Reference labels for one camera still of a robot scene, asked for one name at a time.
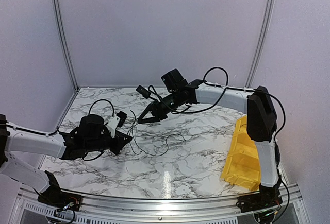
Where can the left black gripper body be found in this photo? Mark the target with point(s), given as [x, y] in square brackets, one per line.
[96, 145]

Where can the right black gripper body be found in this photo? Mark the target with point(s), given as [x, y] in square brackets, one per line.
[163, 112]

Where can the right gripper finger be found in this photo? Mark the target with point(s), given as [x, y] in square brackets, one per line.
[148, 120]
[147, 110]

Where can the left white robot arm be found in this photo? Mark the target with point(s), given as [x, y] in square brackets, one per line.
[61, 145]

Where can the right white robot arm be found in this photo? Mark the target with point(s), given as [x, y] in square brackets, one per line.
[255, 103]

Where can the yellow plastic bin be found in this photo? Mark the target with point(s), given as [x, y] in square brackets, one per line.
[242, 163]

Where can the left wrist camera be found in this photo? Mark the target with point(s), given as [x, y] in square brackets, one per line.
[92, 125]

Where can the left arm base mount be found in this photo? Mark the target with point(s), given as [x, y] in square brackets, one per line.
[55, 196]

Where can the aluminium front rail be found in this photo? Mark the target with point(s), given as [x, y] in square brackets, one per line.
[106, 209]

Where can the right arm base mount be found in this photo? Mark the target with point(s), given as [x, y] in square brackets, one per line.
[266, 197]

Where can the left aluminium frame post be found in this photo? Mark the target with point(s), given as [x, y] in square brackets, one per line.
[64, 44]

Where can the aluminium frame post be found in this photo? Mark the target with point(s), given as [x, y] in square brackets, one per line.
[64, 44]
[261, 42]

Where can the right aluminium frame post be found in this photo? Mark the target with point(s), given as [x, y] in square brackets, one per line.
[261, 42]

